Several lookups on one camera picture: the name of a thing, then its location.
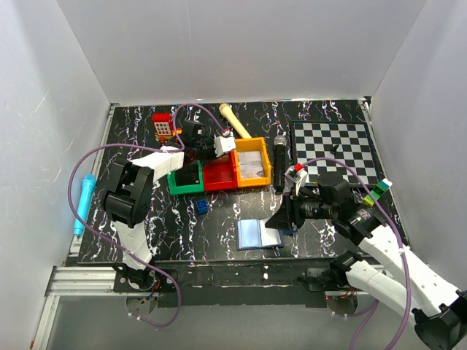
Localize black chess piece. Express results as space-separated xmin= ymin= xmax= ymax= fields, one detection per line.
xmin=331 ymin=144 xmax=339 ymax=155

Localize black object in green bin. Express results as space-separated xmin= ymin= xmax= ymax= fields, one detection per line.
xmin=175 ymin=161 xmax=200 ymax=187

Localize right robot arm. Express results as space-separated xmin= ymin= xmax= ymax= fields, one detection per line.
xmin=266 ymin=168 xmax=466 ymax=349

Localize yellow green brick stack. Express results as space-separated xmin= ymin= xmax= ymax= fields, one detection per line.
xmin=362 ymin=178 xmax=393 ymax=207

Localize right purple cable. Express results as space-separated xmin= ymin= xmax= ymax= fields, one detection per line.
xmin=295 ymin=157 xmax=413 ymax=350

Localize red plastic bin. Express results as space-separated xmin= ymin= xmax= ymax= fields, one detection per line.
xmin=202 ymin=151 xmax=238 ymax=192

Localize beige wooden microphone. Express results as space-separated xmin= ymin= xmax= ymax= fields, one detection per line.
xmin=219 ymin=104 xmax=252 ymax=139

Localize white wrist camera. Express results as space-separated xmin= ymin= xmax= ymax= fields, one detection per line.
xmin=214 ymin=131 xmax=236 ymax=158
xmin=284 ymin=163 xmax=308 ymax=197

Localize blue toy brick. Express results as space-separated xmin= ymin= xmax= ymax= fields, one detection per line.
xmin=196 ymin=199 xmax=209 ymax=214

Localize navy blue card holder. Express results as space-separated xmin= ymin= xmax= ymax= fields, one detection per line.
xmin=235 ymin=219 xmax=296 ymax=251

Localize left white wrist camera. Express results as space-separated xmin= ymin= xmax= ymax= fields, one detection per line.
xmin=214 ymin=131 xmax=236 ymax=158

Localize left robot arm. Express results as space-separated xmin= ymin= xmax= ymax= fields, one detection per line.
xmin=101 ymin=121 xmax=216 ymax=270

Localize purple cable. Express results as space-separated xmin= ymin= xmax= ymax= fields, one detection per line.
xmin=295 ymin=157 xmax=413 ymax=350
xmin=67 ymin=103 xmax=233 ymax=328

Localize black microphone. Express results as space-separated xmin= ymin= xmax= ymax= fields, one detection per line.
xmin=273 ymin=135 xmax=287 ymax=193

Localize black white chessboard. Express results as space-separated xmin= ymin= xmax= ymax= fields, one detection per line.
xmin=290 ymin=120 xmax=380 ymax=187

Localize yellow plastic bin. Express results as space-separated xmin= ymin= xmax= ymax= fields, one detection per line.
xmin=234 ymin=137 xmax=271 ymax=187

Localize white cards in yellow bin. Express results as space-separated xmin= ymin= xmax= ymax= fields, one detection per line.
xmin=238 ymin=151 xmax=264 ymax=179

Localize green plastic bin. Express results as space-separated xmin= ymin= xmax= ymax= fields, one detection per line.
xmin=167 ymin=160 xmax=204 ymax=195

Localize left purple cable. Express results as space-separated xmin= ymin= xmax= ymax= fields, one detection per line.
xmin=67 ymin=103 xmax=233 ymax=328

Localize light blue toy microphone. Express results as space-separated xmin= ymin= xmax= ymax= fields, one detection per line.
xmin=74 ymin=174 xmax=97 ymax=237

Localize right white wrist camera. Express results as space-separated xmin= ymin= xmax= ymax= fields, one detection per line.
xmin=284 ymin=163 xmax=308 ymax=197

